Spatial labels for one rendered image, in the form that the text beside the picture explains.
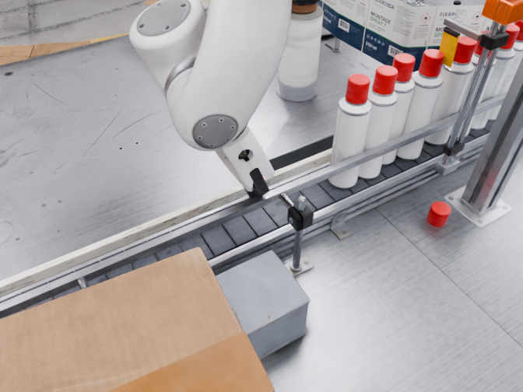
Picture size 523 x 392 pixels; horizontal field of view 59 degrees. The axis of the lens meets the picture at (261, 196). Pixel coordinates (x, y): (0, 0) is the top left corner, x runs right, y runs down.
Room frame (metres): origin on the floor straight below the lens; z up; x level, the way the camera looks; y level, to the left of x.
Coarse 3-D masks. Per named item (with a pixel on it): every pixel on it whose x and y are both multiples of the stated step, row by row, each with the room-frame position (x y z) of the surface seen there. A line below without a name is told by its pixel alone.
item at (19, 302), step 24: (504, 96) 0.75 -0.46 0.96; (456, 120) 0.68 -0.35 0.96; (384, 144) 0.60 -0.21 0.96; (336, 168) 0.54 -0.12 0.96; (288, 192) 0.49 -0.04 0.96; (216, 216) 0.44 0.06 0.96; (168, 240) 0.40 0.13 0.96; (96, 264) 0.36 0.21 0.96; (120, 264) 0.36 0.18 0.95; (48, 288) 0.32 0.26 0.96; (0, 312) 0.29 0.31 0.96
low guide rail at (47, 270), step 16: (304, 160) 0.62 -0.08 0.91; (320, 160) 0.62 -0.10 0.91; (288, 176) 0.59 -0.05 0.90; (224, 192) 0.54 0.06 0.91; (240, 192) 0.54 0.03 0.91; (192, 208) 0.50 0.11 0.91; (208, 208) 0.51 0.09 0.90; (144, 224) 0.47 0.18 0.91; (160, 224) 0.47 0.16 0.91; (176, 224) 0.48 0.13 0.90; (112, 240) 0.43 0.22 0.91; (128, 240) 0.44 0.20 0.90; (64, 256) 0.41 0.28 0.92; (80, 256) 0.41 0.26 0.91; (96, 256) 0.42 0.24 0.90; (32, 272) 0.38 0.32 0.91; (48, 272) 0.38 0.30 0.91; (0, 288) 0.35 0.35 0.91; (16, 288) 0.36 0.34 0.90
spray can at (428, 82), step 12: (432, 60) 0.66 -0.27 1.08; (420, 72) 0.67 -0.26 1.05; (432, 72) 0.66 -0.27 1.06; (420, 84) 0.66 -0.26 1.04; (432, 84) 0.66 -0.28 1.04; (420, 96) 0.66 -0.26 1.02; (432, 96) 0.66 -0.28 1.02; (420, 108) 0.66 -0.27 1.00; (432, 108) 0.66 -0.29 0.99; (408, 120) 0.66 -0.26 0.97; (420, 120) 0.65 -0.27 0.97; (408, 132) 0.66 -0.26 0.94; (408, 144) 0.66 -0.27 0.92; (420, 144) 0.66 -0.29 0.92; (396, 156) 0.67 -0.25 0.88; (408, 156) 0.65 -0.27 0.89
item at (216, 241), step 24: (384, 168) 0.63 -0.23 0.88; (408, 168) 0.64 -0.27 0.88; (312, 192) 0.57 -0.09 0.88; (336, 192) 0.57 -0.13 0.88; (240, 216) 0.51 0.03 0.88; (264, 216) 0.51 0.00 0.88; (192, 240) 0.46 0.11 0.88; (216, 240) 0.46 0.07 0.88; (240, 240) 0.46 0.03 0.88; (144, 264) 0.42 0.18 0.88; (72, 288) 0.37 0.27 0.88
